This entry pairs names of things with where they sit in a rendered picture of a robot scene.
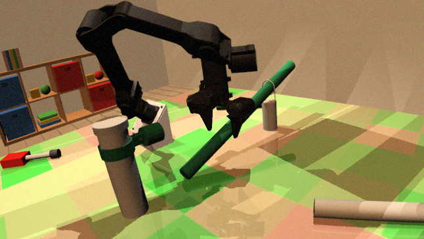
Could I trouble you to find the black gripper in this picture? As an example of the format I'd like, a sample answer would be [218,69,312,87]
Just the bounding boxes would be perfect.
[200,74,255,139]

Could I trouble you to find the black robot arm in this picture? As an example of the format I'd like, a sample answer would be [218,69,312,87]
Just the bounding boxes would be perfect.
[75,1,257,125]

